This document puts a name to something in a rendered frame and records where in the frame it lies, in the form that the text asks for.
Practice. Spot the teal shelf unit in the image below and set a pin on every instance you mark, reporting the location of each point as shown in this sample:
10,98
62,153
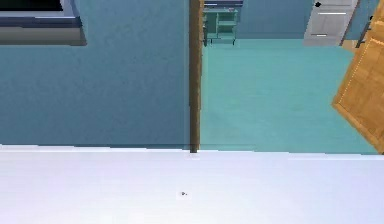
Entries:
222,25

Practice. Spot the black round door knob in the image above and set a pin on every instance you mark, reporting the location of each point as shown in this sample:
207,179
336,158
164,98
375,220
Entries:
317,4

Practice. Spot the orange wooden room door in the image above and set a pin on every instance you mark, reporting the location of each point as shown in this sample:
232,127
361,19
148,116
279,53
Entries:
365,86

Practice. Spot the brown wooden door frame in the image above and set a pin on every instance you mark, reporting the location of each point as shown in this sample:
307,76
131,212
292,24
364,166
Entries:
195,76

